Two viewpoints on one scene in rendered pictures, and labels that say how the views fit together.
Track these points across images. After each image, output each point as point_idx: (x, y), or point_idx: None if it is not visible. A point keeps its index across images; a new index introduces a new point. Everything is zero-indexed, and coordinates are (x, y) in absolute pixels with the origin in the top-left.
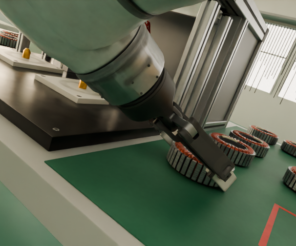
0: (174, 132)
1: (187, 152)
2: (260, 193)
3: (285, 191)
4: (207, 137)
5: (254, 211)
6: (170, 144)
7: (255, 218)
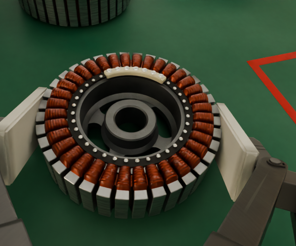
0: (22, 130)
1: (137, 180)
2: (216, 57)
3: (207, 1)
4: None
5: (276, 132)
6: (32, 151)
7: None
